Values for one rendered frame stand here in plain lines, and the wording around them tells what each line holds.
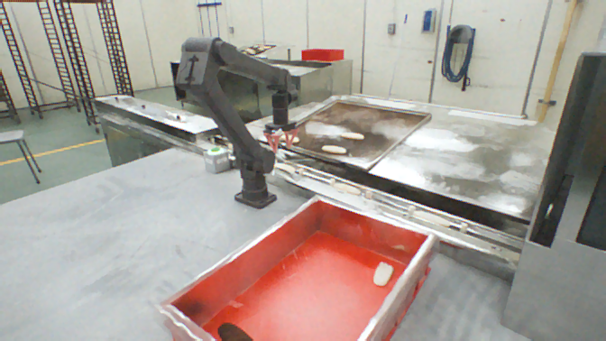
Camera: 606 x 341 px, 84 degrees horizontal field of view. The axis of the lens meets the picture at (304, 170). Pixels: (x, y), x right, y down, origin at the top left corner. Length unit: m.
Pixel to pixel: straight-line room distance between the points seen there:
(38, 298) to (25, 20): 7.23
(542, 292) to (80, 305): 0.87
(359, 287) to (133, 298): 0.48
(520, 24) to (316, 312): 4.19
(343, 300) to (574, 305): 0.39
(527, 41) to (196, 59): 4.08
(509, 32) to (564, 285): 4.06
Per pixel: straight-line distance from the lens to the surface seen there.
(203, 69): 0.79
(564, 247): 0.66
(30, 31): 7.99
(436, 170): 1.15
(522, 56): 4.59
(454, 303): 0.79
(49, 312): 0.90
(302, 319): 0.70
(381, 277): 0.79
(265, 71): 1.04
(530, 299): 0.72
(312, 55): 4.87
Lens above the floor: 1.34
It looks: 24 degrees down
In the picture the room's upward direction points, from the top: 1 degrees counter-clockwise
